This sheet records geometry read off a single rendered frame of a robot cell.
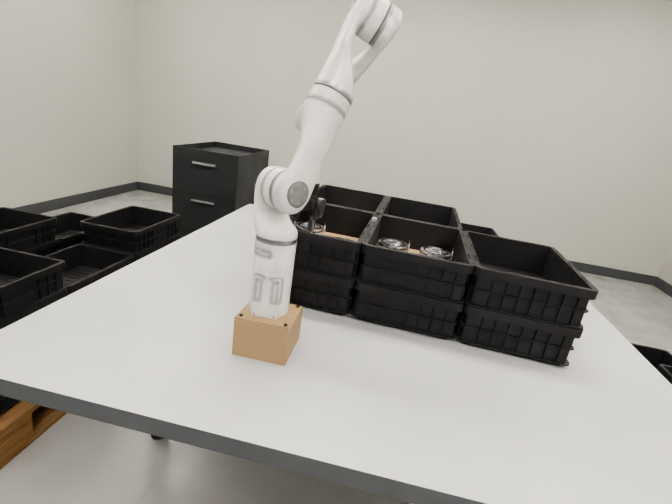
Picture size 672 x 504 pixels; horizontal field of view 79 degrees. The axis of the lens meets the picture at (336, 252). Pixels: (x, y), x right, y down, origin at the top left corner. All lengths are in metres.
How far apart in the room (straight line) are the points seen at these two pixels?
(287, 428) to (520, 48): 4.30
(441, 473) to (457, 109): 4.04
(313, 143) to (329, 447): 0.58
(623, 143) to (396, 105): 2.25
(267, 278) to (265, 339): 0.14
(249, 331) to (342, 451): 0.33
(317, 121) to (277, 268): 0.32
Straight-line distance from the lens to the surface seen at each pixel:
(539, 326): 1.19
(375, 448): 0.81
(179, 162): 2.89
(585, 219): 4.99
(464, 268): 1.09
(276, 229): 0.88
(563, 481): 0.91
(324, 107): 0.88
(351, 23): 0.96
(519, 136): 4.66
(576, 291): 1.17
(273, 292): 0.91
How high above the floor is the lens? 1.25
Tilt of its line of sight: 19 degrees down
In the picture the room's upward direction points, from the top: 9 degrees clockwise
